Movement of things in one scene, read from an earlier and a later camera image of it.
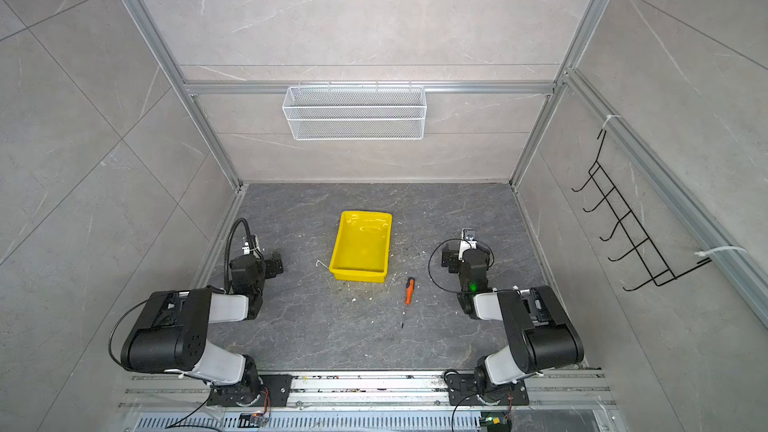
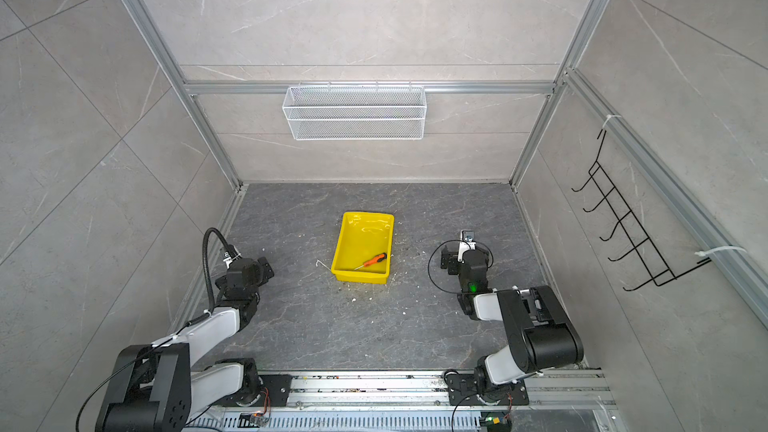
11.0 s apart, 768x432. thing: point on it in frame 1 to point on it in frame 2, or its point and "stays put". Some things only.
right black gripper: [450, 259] stays put
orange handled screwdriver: [410, 286] to [376, 259]
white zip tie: [702, 253] stays put
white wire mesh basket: [355, 113] stays put
